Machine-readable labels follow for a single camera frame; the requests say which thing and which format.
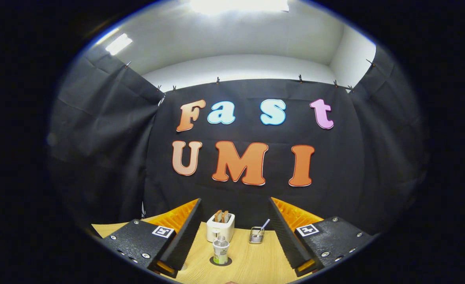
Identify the white toaster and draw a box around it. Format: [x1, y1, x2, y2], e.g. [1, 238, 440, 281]
[206, 213, 235, 243]

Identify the wooden table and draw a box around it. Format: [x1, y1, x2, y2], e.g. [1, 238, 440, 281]
[92, 215, 316, 284]

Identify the black backdrop cloth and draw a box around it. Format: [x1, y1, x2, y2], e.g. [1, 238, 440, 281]
[47, 43, 430, 237]

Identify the large ceiling light panel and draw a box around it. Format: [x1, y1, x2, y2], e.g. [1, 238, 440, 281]
[189, 0, 289, 14]

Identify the small ceiling light panel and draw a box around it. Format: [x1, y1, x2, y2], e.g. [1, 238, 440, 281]
[105, 33, 133, 56]

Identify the clear juice bottle white label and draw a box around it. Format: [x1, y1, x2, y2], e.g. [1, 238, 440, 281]
[212, 235, 230, 265]

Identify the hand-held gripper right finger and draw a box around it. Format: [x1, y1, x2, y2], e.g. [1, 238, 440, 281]
[268, 197, 375, 277]

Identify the small wire basket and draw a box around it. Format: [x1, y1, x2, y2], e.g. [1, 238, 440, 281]
[249, 227, 265, 244]

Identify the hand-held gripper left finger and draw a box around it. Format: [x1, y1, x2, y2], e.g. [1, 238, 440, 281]
[98, 198, 204, 278]

